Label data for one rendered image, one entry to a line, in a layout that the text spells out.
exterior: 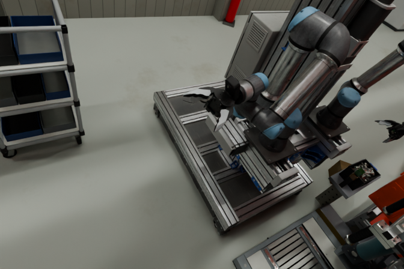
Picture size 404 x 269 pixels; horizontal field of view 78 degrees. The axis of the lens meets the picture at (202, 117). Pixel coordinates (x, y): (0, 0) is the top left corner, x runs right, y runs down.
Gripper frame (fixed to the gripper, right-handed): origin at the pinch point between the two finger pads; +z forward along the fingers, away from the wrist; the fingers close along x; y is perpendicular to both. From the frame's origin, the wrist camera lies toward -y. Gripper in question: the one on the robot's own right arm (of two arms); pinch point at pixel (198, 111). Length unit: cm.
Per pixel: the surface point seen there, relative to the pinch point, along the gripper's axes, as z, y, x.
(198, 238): -23, 120, -35
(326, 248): -88, 104, -100
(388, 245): -44, 21, -78
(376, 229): -46, 21, -71
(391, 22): -707, 118, 17
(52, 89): 10, 87, 94
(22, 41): 16, 60, 110
